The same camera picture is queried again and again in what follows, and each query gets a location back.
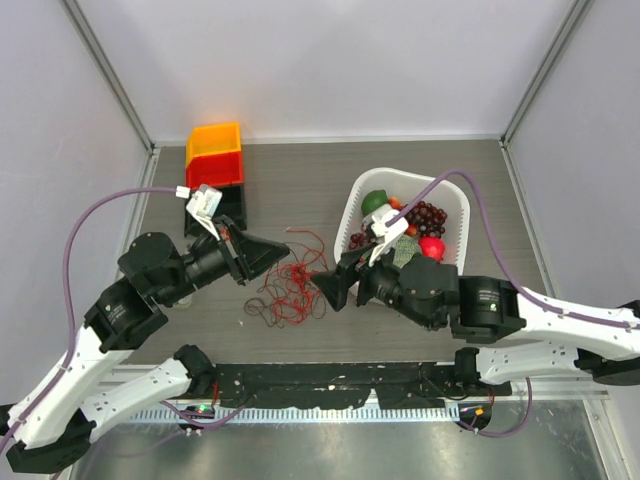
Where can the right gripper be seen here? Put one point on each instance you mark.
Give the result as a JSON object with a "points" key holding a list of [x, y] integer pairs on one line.
{"points": [[352, 266]]}

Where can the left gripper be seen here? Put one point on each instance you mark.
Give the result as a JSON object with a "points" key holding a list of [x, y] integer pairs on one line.
{"points": [[248, 255]]}

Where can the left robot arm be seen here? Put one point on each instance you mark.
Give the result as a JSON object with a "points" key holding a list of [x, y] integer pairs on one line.
{"points": [[55, 426]]}

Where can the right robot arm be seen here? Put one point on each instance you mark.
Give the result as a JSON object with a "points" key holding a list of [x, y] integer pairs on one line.
{"points": [[510, 333]]}

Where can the red grape bunch front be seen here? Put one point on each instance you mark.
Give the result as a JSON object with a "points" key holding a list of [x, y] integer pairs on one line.
{"points": [[358, 240]]}

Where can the black plastic bin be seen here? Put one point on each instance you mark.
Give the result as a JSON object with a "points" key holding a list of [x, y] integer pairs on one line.
{"points": [[233, 205]]}

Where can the green netted melon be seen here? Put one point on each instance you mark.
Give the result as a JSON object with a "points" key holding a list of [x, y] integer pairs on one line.
{"points": [[405, 248]]}

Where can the clear glass bottle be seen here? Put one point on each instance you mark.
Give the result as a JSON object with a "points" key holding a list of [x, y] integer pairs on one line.
{"points": [[184, 303]]}

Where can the red plastic bin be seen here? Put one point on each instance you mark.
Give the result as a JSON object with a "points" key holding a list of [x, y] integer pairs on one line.
{"points": [[217, 170]]}

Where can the green lime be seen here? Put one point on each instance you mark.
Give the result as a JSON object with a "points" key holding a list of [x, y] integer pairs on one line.
{"points": [[373, 200]]}

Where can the red apple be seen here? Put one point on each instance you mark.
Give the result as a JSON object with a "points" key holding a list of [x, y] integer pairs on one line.
{"points": [[432, 247]]}

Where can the dark red grape bunch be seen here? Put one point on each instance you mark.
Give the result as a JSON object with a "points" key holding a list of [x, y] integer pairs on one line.
{"points": [[426, 220]]}

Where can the yellow plastic bin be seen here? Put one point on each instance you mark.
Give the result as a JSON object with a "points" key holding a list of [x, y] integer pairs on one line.
{"points": [[213, 140]]}

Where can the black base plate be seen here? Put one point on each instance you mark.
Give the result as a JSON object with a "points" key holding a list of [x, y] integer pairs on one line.
{"points": [[339, 386]]}

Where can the white slotted cable duct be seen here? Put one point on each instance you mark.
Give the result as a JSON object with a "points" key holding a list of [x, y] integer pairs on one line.
{"points": [[369, 413]]}

